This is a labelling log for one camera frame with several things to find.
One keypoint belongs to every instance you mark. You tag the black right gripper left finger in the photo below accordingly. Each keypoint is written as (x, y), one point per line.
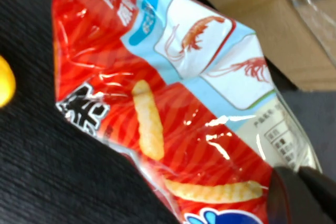
(294, 203)

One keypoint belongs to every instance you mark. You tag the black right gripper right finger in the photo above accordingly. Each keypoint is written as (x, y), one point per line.
(320, 187)

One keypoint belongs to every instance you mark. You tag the red shrimp chips bag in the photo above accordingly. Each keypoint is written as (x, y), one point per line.
(183, 129)

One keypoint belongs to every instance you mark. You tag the cardboard box with white label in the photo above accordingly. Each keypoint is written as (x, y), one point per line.
(262, 24)

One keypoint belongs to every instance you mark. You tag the yellow rubber duck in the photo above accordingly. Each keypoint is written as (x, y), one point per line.
(6, 82)

